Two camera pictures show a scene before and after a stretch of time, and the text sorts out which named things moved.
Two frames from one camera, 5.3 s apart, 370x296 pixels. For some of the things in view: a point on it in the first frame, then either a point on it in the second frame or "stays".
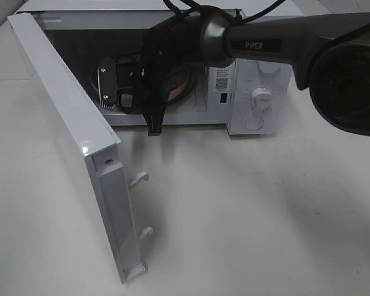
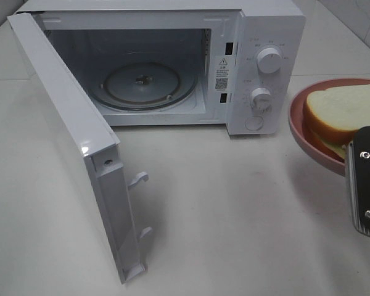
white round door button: x=254 y=123 stays
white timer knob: x=261 y=98 stays
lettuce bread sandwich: x=126 y=70 to x=332 y=116
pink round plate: x=180 y=86 to x=301 y=131
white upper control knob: x=268 y=67 stays
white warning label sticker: x=222 y=79 stays
